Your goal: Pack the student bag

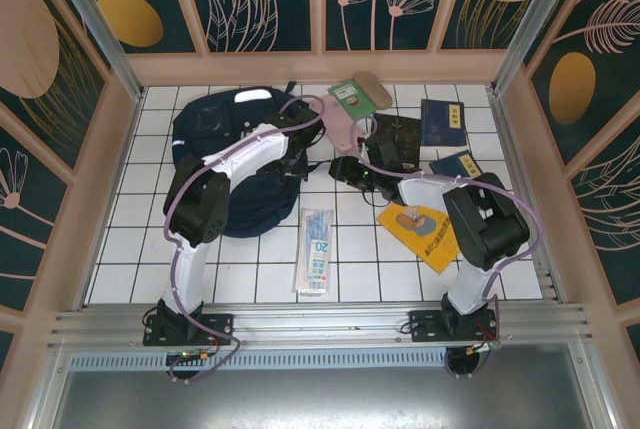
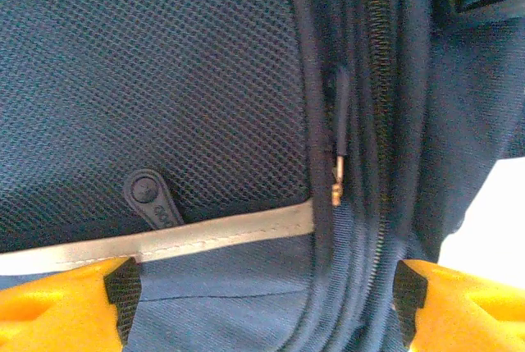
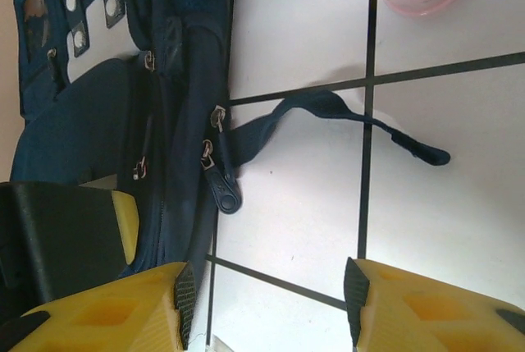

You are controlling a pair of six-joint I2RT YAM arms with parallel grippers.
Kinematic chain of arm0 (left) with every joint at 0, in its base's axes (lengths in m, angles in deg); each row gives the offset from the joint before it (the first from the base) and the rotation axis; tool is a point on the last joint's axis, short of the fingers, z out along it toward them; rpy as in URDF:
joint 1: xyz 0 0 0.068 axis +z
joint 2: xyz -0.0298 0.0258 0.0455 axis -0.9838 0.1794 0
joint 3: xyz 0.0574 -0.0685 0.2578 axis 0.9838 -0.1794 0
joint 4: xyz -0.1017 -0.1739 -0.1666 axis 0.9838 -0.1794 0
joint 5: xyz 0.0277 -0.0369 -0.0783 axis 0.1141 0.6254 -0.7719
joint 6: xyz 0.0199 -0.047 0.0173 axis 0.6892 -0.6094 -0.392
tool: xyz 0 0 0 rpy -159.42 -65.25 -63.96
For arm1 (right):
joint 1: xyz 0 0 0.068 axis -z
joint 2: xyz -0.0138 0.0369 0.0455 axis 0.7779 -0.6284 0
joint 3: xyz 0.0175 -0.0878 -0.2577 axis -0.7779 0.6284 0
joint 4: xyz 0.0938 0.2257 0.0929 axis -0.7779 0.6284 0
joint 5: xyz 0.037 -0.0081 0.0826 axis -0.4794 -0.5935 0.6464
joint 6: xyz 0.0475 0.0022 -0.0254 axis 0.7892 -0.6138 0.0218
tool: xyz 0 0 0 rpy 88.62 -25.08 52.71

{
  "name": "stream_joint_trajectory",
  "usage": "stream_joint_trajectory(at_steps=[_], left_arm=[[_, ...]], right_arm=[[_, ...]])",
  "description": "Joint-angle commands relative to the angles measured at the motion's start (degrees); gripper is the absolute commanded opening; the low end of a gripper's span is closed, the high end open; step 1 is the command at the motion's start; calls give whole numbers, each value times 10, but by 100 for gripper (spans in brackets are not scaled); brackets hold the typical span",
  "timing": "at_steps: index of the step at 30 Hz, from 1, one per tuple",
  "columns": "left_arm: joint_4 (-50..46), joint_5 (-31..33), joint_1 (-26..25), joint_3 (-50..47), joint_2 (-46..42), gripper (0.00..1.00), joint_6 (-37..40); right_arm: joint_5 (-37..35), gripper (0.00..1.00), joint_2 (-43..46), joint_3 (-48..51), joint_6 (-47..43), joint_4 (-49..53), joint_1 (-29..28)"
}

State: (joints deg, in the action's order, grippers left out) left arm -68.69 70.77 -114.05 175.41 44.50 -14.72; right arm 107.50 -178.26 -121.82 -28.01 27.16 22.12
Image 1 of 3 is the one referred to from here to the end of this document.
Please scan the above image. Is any dark brown book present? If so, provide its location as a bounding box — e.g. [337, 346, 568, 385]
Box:
[369, 112, 422, 171]

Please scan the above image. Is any pink pencil case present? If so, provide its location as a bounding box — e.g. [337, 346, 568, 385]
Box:
[319, 93, 369, 154]

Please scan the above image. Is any green notebook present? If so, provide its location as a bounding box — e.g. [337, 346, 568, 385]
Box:
[327, 78, 379, 120]

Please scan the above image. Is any beige glasses case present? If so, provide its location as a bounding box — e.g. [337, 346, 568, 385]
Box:
[352, 71, 394, 111]

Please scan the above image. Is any navy book with yellow label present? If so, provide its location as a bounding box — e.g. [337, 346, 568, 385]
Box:
[419, 97, 470, 148]

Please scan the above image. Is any navy book with white label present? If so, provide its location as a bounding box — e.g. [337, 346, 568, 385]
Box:
[428, 149, 489, 185]

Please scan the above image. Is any yellow cartoon cover book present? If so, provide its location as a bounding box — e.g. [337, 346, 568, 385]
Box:
[375, 201, 461, 276]

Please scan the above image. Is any navy blue backpack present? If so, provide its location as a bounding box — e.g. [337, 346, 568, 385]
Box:
[172, 87, 321, 239]

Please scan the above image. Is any clear pack of blue pens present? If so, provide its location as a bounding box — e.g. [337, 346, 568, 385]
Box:
[291, 206, 335, 300]

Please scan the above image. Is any grey metal sheet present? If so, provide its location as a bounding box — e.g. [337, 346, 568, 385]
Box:
[49, 343, 601, 429]

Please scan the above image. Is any aluminium side rail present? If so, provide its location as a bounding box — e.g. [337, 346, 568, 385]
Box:
[487, 91, 569, 306]

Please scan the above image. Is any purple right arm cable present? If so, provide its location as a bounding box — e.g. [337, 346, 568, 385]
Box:
[349, 116, 545, 350]

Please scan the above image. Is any aluminium rail frame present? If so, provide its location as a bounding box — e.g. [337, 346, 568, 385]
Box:
[47, 302, 594, 350]

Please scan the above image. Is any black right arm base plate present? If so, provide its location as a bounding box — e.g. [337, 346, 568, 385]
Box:
[408, 309, 501, 345]

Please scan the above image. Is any aluminium corner post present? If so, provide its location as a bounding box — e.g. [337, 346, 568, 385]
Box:
[489, 0, 586, 96]
[39, 0, 147, 103]

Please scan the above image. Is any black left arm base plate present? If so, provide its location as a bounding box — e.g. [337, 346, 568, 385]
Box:
[143, 313, 235, 348]

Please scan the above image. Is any slotted grey cable duct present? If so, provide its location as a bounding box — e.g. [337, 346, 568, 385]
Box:
[67, 352, 451, 370]

